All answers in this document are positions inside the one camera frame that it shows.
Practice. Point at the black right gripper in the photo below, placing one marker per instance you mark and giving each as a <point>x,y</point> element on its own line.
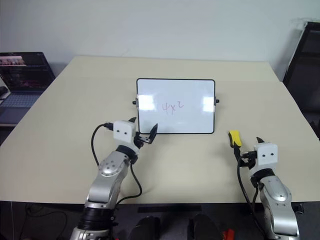
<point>248,157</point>

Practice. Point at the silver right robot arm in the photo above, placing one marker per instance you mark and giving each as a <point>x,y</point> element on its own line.
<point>277,197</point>

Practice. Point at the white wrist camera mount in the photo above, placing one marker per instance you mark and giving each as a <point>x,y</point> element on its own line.
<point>266,155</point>
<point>123,131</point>

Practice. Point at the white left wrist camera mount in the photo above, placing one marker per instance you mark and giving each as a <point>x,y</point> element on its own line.
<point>123,131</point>

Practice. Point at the dark rounded shape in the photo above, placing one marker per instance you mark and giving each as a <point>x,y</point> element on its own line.
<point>146,228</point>

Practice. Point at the open dark laptop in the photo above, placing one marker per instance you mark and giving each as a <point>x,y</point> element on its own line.
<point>27,75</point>

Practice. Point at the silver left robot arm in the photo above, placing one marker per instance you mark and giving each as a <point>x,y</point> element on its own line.
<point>105,175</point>

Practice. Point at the black-framed tabletop whiteboard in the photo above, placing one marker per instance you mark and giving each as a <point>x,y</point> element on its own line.
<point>175,95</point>

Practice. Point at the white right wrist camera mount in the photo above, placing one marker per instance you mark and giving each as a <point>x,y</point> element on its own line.
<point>266,155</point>

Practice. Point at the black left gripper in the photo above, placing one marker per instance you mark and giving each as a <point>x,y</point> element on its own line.
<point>143,140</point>

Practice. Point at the red object under table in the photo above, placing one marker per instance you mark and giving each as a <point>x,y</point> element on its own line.
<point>228,232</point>

